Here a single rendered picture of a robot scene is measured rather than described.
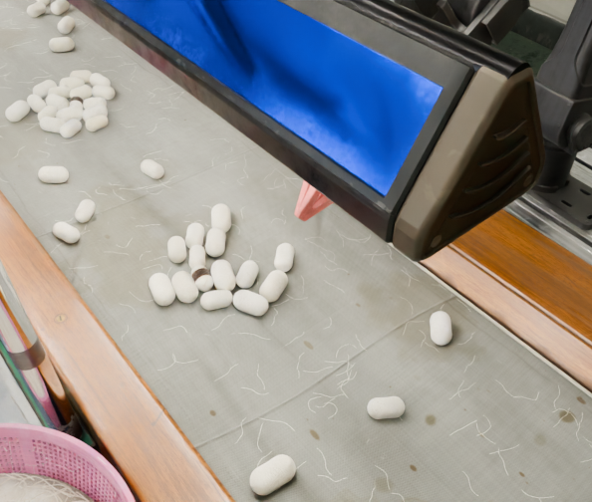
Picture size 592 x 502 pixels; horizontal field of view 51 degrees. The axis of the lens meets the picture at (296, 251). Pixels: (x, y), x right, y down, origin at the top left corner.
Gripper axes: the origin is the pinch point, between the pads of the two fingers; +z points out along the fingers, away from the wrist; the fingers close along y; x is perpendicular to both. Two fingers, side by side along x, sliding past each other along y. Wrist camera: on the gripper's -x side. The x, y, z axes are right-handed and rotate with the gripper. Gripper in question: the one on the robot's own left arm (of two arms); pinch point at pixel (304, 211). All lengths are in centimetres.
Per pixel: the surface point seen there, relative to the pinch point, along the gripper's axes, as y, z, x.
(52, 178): -29.4, 15.5, -4.1
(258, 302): 2.2, 9.5, -0.2
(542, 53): -84, -100, 189
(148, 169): -23.2, 7.8, 1.8
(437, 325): 14.8, 1.0, 7.0
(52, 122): -39.8, 11.4, -1.6
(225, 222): -9.3, 6.4, 2.6
